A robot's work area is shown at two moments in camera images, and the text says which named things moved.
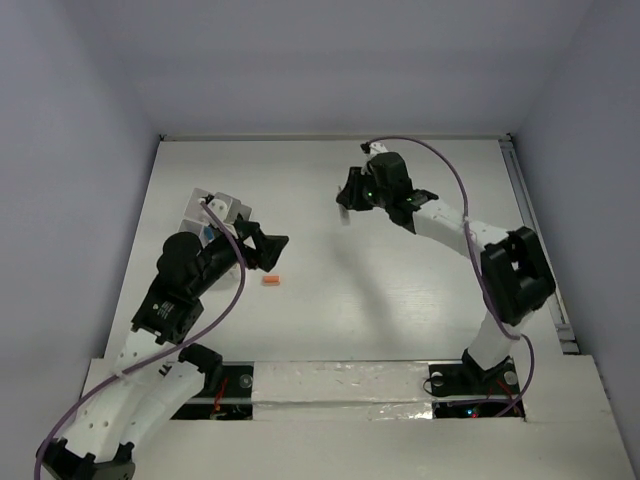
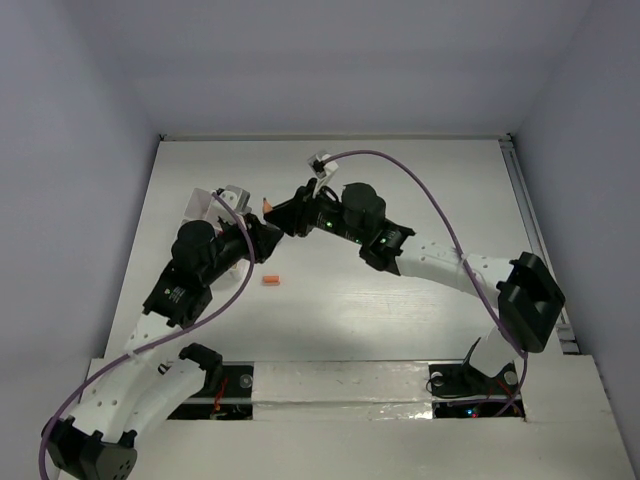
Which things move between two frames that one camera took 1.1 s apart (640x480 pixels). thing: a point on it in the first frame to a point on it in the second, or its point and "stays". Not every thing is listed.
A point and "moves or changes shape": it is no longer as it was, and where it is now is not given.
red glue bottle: (344, 215) moves or changes shape
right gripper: (349, 196) to (295, 215)
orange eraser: (271, 280) stays
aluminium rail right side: (555, 304) stays
